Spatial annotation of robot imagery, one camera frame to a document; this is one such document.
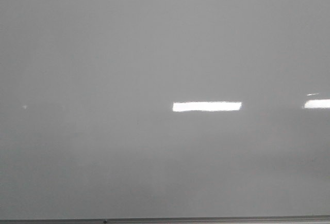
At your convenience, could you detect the white glossy whiteboard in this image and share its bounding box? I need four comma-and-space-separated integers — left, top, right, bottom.
1, 0, 329, 219

